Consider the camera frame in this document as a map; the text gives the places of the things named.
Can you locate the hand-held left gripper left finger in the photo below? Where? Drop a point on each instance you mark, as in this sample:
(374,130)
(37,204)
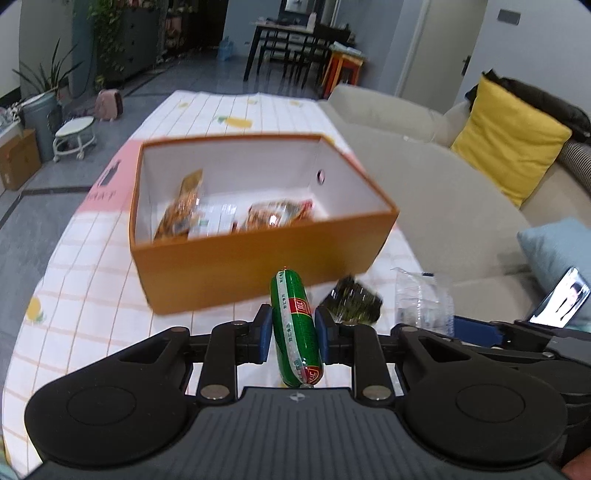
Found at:
(264,339)

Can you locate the green ivy plant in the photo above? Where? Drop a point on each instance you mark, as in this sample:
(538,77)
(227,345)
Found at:
(108,41)

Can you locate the striped grey cushion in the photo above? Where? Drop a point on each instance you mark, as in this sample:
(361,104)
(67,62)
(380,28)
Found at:
(577,154)

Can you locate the white round stool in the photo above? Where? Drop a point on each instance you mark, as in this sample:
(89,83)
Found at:
(74,136)

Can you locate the wall picture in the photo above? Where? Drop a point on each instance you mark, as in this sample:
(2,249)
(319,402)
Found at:
(298,4)

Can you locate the long leaf plant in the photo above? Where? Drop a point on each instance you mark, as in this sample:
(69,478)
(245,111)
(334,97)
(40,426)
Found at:
(46,74)

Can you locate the dark grey cabinet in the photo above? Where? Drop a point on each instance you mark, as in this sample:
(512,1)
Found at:
(138,37)

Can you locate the clear nut snack packet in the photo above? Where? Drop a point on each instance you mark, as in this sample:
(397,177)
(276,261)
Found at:
(212,220)

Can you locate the pink backpack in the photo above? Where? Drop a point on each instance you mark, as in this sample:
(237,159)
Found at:
(110,105)

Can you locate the orange stool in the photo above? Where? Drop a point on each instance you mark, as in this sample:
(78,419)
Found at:
(344,69)

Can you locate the beige sofa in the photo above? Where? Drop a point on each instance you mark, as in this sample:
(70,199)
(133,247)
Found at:
(438,194)

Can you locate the dark green seaweed packet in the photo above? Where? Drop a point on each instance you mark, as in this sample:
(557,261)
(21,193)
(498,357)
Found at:
(353,300)

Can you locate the yellow cushion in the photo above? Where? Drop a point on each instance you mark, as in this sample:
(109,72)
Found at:
(508,138)

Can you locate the dark dining table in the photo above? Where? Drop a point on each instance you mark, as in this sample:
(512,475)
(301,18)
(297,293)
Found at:
(286,34)

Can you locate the red yellow snack packet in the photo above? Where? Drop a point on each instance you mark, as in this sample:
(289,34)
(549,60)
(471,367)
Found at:
(277,213)

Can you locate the light blue cushion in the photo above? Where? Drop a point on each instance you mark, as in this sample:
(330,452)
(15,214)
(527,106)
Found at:
(558,254)

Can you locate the smartphone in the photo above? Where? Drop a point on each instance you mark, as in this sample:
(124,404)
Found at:
(561,300)

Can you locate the dark blanket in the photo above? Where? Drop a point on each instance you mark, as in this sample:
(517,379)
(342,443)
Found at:
(545,99)

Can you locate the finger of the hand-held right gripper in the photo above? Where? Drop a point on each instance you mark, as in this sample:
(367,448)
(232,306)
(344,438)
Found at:
(478,331)

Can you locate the clear plastic bag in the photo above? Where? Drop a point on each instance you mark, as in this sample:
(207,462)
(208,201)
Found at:
(422,300)

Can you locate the grey plant pot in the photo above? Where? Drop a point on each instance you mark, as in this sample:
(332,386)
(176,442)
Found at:
(41,124)

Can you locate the brown nut snack packet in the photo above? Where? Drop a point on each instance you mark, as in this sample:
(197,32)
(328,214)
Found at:
(180,207)

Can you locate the white door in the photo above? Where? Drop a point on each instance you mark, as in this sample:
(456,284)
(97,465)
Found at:
(438,41)

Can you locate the orange cardboard box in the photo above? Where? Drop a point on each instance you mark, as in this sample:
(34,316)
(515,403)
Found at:
(258,267)

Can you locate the green sausage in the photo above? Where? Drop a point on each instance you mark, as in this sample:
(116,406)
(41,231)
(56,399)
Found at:
(295,323)

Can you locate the brown carton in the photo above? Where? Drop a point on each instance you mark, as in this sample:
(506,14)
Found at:
(18,161)

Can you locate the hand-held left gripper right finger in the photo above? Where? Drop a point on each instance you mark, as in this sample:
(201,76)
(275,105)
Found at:
(324,339)

